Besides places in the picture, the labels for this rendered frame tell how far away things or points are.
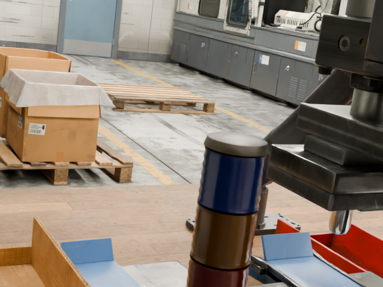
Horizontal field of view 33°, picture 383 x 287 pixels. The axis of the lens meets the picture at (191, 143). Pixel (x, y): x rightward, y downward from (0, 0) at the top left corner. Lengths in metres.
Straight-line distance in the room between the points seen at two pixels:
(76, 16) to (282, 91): 4.42
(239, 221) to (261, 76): 8.95
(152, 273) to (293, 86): 7.85
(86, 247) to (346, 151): 0.39
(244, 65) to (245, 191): 9.40
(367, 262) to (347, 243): 0.05
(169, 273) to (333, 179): 0.35
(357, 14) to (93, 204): 0.67
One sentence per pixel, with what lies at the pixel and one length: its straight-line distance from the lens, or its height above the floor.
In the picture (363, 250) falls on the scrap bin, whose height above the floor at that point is 0.93.
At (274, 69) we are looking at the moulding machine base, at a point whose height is 0.45.
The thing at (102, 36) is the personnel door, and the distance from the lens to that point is 11.87.
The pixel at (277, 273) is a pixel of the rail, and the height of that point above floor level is 0.99.
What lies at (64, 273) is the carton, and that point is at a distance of 0.76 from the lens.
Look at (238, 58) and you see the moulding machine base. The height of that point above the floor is 0.45.
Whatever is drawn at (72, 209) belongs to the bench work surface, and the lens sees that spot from 1.12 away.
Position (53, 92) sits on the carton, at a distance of 4.08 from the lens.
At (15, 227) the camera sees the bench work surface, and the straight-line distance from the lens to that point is 1.03.
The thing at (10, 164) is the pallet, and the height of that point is 0.14.
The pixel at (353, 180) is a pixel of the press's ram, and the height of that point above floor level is 1.13.
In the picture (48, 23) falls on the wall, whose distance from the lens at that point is 11.62.
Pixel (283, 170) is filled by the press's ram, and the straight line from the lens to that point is 0.64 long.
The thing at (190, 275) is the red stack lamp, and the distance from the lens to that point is 0.40.
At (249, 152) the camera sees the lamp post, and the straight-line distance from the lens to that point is 0.37.
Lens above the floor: 1.27
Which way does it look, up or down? 13 degrees down
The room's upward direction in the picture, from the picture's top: 8 degrees clockwise
